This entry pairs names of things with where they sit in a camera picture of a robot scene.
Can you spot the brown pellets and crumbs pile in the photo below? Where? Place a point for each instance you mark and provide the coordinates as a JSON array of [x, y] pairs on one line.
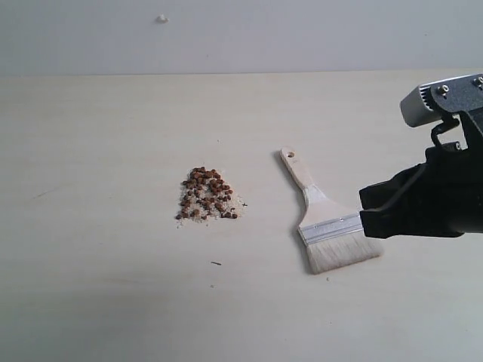
[[205, 196]]

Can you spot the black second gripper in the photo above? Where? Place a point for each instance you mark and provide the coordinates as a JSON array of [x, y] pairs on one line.
[[455, 190]]

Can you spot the white wooden paint brush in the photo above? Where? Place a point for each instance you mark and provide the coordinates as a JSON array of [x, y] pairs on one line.
[[331, 233]]

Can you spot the small white wall hook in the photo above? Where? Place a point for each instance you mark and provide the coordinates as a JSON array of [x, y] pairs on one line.
[[161, 19]]

